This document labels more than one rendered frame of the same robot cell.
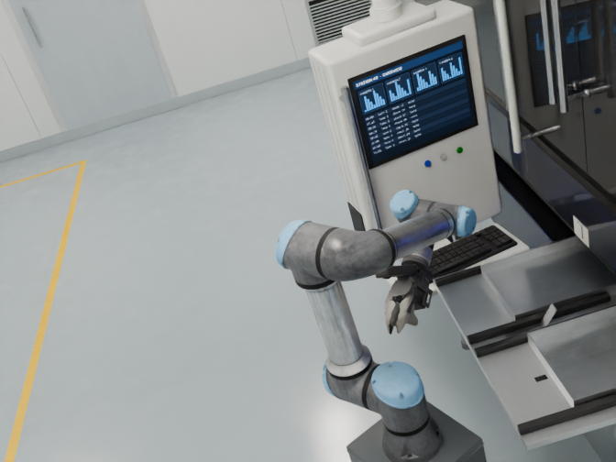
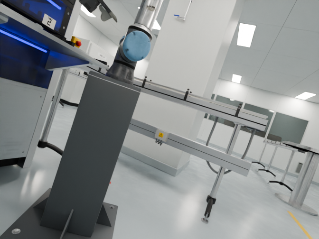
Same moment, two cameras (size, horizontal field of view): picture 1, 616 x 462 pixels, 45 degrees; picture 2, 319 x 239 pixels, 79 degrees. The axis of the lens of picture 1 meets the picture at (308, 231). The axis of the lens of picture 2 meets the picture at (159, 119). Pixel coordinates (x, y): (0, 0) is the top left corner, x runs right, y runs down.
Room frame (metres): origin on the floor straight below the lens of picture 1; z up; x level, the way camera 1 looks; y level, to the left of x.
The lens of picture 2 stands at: (2.21, 0.50, 0.72)
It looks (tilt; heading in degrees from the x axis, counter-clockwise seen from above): 3 degrees down; 200
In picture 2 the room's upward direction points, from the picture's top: 19 degrees clockwise
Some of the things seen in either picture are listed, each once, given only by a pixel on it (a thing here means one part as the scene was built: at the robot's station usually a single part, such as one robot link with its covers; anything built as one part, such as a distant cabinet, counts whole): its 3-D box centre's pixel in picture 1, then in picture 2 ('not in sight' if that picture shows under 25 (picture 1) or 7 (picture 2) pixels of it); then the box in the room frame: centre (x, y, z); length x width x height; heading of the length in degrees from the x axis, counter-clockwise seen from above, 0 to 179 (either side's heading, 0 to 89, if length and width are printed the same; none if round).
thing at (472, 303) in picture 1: (557, 325); (34, 36); (1.50, -0.57, 0.87); 0.70 x 0.48 x 0.02; 1
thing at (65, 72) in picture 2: not in sight; (54, 105); (0.95, -0.91, 0.46); 0.09 x 0.09 x 0.77; 1
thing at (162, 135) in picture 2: not in sight; (161, 135); (0.44, -0.06, 0.50); 0.12 x 0.05 x 0.09; 91
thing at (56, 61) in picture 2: not in sight; (67, 66); (1.25, -0.56, 0.79); 0.34 x 0.03 x 0.13; 91
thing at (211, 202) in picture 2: not in sight; (209, 203); (0.36, 0.56, 0.07); 0.50 x 0.08 x 0.14; 1
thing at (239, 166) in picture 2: not in sight; (165, 136); (0.37, -0.04, 0.49); 1.60 x 0.08 x 0.12; 91
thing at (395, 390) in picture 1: (397, 393); (128, 51); (1.34, -0.09, 0.96); 0.13 x 0.12 x 0.14; 43
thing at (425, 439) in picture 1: (409, 428); (121, 73); (1.34, -0.10, 0.84); 0.15 x 0.15 x 0.10
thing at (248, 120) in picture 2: not in sight; (165, 91); (0.37, -0.19, 0.92); 1.90 x 0.15 x 0.16; 91
